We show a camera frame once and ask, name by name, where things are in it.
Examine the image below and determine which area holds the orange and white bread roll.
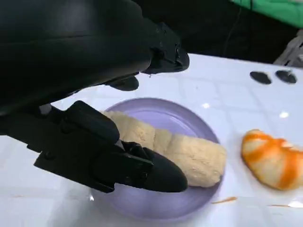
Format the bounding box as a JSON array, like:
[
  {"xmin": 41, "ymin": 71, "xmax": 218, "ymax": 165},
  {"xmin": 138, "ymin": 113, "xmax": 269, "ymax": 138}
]
[{"xmin": 241, "ymin": 129, "xmax": 303, "ymax": 192}]

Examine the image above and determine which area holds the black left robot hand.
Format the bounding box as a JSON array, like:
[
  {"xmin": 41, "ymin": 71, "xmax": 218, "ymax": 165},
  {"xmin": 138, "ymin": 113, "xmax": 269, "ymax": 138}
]
[{"xmin": 0, "ymin": 0, "xmax": 190, "ymax": 194}]

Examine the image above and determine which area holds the lilac plate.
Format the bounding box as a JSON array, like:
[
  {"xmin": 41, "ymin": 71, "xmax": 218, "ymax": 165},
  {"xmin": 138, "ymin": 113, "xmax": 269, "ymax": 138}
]
[{"xmin": 89, "ymin": 97, "xmax": 226, "ymax": 222}]

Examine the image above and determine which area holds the grey metal frame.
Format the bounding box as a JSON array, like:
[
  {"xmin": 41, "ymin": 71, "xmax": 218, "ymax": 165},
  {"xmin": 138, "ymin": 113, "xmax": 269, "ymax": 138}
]
[{"xmin": 273, "ymin": 33, "xmax": 303, "ymax": 68}]

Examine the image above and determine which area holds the green cloth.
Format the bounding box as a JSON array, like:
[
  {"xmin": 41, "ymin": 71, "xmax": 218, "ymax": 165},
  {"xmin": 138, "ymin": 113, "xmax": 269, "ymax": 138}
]
[{"xmin": 227, "ymin": 0, "xmax": 303, "ymax": 28}]

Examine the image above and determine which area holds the beige towel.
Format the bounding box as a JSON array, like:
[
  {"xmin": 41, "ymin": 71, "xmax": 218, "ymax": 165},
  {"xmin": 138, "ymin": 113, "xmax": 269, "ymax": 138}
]
[{"xmin": 99, "ymin": 111, "xmax": 228, "ymax": 188}]

